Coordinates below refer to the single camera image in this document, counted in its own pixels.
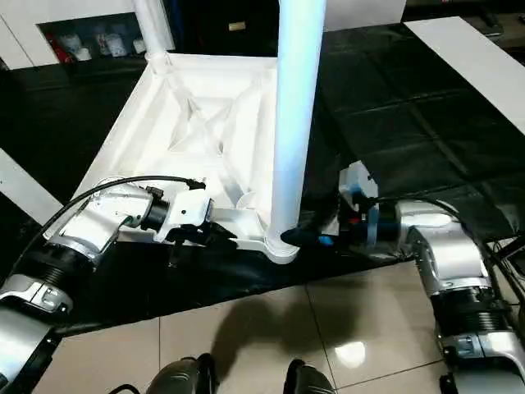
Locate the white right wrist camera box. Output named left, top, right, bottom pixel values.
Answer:
left=338, top=161, right=381, bottom=218

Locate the white flat board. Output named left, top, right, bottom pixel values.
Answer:
left=404, top=16, right=525, bottom=138

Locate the white cabinet with glass doors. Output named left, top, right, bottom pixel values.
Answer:
left=0, top=0, right=178, bottom=71

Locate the dark right robot foot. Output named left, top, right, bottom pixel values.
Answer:
left=282, top=359, right=338, bottom=394

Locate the dark robot foot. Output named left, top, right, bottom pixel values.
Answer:
left=282, top=359, right=338, bottom=394
left=109, top=354, right=217, bottom=394

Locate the dark left robot foot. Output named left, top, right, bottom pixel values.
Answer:
left=109, top=354, right=217, bottom=394

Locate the grey cushion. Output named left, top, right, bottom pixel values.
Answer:
left=324, top=0, right=409, bottom=33

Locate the black work mat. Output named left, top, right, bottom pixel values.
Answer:
left=0, top=23, right=525, bottom=339

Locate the white plastic table top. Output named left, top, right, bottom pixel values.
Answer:
left=43, top=53, right=301, bottom=266

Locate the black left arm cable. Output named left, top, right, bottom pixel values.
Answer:
left=15, top=175, right=207, bottom=282

